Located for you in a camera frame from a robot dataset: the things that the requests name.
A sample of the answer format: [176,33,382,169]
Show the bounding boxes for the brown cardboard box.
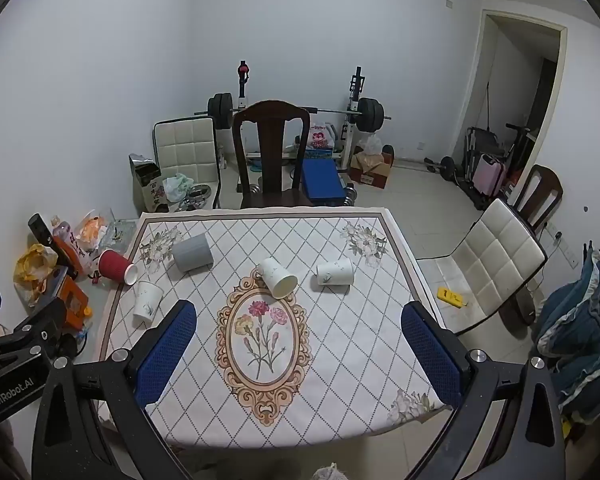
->
[348,145,395,190]

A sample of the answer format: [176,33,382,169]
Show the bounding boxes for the grey cup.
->
[172,234,215,274]

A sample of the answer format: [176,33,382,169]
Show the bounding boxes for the blue bench pad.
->
[301,159,345,206]

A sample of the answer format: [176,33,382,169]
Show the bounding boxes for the red and white bag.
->
[307,122,337,150]

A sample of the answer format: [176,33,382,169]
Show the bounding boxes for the dark wooden chair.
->
[232,100,312,210]
[511,164,564,326]

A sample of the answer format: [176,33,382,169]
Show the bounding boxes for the plain white paper cup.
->
[258,257,299,298]

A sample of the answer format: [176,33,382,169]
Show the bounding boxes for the orange box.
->
[54,274,92,332]

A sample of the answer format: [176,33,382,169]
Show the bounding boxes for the black scooter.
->
[502,122,533,186]

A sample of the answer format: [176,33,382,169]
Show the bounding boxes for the clear plastic container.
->
[99,217,133,252]

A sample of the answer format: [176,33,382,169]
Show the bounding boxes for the blue clothing pile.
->
[531,248,600,425]

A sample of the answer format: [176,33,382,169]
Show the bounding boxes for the red paper cup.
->
[98,249,140,287]

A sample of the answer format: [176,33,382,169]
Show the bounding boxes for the black device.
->
[28,213,57,247]

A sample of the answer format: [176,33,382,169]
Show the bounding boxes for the yellow plastic bag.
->
[13,243,59,308]

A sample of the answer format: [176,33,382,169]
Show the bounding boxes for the open printed cardboard box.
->
[128,152,170,214]

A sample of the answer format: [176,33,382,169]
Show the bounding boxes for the green and white plastic bag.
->
[162,173,197,202]

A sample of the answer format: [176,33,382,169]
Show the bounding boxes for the pink suitcase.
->
[472,154,507,197]

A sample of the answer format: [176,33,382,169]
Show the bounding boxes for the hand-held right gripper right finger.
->
[401,301,566,480]

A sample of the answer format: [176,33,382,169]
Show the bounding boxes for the white barbell rack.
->
[236,61,366,196]

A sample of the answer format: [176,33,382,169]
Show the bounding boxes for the black folding cart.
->
[464,126,507,211]

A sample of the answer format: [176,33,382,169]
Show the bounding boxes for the white wall power strip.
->
[544,227,579,268]

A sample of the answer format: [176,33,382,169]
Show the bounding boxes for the metal bowls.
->
[178,184,212,212]

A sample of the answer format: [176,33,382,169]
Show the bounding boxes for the small black barbell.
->
[423,156,462,181]

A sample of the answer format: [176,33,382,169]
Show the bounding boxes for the orange snack bag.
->
[74,211,107,252]

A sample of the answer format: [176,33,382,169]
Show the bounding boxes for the white cup with plant print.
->
[315,258,355,291]
[132,280,164,324]

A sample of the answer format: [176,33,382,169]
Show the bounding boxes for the floral printed tablecloth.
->
[96,207,444,449]

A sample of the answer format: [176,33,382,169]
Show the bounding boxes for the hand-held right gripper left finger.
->
[31,299,198,480]

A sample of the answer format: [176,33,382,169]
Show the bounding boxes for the white padded chair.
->
[415,198,549,337]
[153,116,222,211]

